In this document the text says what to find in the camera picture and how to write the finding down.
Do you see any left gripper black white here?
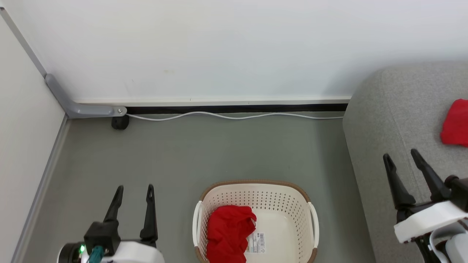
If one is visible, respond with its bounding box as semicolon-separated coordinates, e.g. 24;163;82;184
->
80;184;165;263

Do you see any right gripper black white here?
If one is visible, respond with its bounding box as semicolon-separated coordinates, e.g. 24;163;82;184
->
383;149;468;244

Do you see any red cloth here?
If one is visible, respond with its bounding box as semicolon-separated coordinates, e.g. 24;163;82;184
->
206;205;257;263
440;99;468;147

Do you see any grey fabric sofa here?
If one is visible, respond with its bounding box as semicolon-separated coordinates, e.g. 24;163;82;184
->
343;62;468;263

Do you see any black round floor foot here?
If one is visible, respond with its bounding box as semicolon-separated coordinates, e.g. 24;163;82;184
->
111;115;130;131

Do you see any white barcode label sticker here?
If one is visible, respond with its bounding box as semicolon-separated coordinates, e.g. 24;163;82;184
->
246;232;266;254

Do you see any cream perforated laundry basket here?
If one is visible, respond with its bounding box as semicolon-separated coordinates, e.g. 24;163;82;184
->
193;179;320;263

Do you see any black baseboard strip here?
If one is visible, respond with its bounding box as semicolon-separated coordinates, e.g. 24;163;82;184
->
126;104;348;114

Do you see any teal cable connector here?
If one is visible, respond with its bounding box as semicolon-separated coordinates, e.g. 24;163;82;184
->
89;245;105;263

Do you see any white right arm cable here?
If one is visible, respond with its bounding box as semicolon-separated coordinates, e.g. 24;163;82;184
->
429;228;452;263

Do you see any grey side wall floor trim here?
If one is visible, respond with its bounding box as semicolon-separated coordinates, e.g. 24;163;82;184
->
10;114;71;263

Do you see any grey corner post bracket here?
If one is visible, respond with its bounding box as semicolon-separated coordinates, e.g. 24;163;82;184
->
0;7;128;119

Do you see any thin white floor cable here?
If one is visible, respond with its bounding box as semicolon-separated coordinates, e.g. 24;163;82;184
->
126;111;344;121

